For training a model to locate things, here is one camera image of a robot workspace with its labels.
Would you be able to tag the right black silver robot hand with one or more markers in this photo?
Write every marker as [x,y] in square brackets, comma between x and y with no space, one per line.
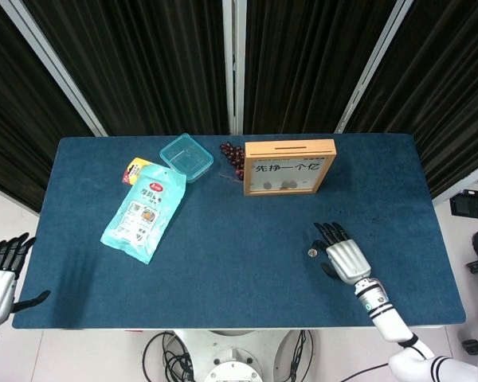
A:
[348,262]

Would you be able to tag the white silver robot base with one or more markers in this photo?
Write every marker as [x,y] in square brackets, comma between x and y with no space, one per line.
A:
[231,358]

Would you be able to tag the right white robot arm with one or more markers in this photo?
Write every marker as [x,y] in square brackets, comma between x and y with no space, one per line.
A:
[386,322]

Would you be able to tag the blue table cloth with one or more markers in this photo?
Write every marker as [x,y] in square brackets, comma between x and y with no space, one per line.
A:
[223,258]

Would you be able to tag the black electronic device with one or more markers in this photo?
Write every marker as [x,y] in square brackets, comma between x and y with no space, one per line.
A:
[472,205]

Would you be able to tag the dark red grape bunch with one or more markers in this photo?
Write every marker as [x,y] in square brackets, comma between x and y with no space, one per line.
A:
[233,155]

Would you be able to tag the light blue wipes packet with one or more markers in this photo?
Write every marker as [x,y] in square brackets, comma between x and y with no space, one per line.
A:
[143,207]

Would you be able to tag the black curtain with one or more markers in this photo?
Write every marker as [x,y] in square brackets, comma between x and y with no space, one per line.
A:
[442,79]
[302,59]
[16,119]
[143,59]

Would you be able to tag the yellow red snack packet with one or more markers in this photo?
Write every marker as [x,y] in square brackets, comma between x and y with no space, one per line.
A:
[135,167]

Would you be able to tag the clear container with blue lid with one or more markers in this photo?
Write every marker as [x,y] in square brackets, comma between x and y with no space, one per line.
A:
[187,157]

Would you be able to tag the grey partition post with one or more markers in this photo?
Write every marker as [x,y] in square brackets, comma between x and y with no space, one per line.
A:
[228,59]
[375,59]
[48,59]
[458,185]

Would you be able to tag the wooden frame coin bank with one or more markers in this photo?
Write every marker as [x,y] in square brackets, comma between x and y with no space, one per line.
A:
[259,148]

